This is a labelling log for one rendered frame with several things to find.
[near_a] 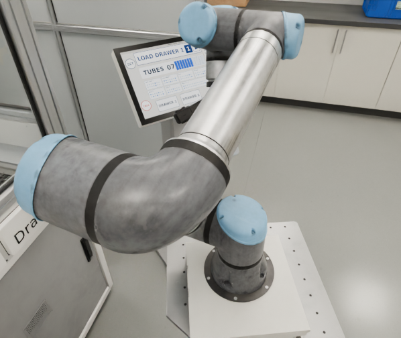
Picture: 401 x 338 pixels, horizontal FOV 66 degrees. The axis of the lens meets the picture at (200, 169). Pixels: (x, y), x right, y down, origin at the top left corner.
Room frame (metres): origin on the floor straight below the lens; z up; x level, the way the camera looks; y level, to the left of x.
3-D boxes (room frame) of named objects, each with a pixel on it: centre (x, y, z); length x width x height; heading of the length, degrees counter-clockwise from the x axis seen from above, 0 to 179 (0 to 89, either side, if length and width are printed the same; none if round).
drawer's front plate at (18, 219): (0.69, 0.51, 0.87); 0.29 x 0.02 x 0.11; 165
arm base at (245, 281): (0.49, -0.10, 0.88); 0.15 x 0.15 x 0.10
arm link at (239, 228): (0.49, -0.09, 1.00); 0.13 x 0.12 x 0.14; 64
